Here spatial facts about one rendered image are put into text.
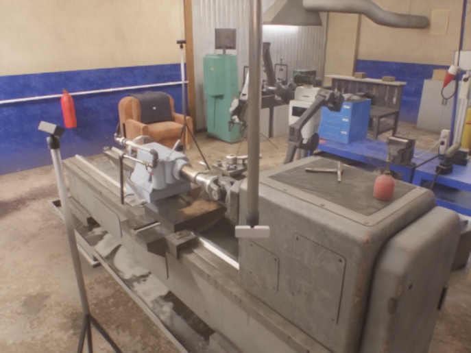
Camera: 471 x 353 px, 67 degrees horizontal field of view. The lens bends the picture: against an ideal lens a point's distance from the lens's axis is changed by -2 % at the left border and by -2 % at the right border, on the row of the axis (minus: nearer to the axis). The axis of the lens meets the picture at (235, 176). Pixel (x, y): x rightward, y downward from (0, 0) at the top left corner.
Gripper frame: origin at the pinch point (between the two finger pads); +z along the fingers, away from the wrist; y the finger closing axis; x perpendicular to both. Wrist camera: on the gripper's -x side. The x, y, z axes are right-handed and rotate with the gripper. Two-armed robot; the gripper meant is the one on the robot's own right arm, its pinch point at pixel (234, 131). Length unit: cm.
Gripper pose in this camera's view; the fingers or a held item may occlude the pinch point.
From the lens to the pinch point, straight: 262.8
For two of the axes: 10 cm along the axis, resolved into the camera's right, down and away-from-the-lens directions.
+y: 7.7, 2.4, -6.0
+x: 5.5, 2.2, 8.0
